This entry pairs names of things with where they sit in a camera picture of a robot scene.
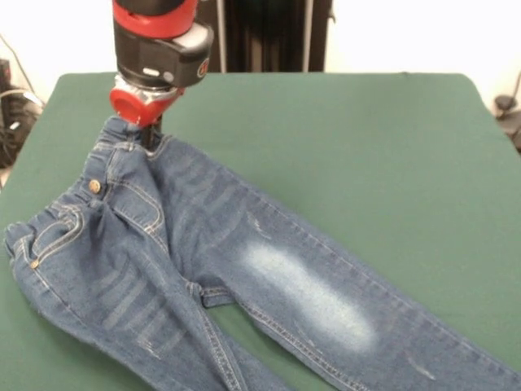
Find blue denim jeans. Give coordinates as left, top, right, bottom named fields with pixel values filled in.
left=3, top=116, right=521, bottom=391

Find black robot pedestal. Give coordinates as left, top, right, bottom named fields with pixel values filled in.
left=203, top=0, right=335, bottom=73

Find dark green table cloth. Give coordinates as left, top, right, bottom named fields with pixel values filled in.
left=0, top=72, right=521, bottom=391

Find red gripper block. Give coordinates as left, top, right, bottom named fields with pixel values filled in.
left=108, top=87, right=185, bottom=147

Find black wheeled chair base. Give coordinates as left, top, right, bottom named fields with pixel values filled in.
left=493, top=94, right=521, bottom=154
left=0, top=59, right=46, bottom=169

